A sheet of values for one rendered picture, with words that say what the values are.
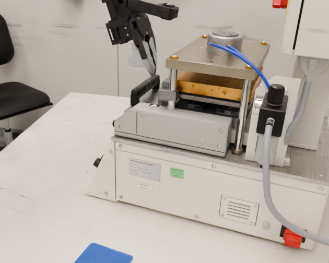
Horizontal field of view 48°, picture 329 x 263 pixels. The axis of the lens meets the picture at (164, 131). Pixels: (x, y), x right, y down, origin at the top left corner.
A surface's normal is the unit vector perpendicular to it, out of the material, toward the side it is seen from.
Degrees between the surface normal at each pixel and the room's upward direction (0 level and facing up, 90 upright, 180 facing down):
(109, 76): 90
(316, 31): 90
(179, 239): 0
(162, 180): 90
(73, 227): 0
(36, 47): 90
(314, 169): 0
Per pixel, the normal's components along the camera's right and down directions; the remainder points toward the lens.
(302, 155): 0.04, -0.90
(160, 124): -0.34, 0.39
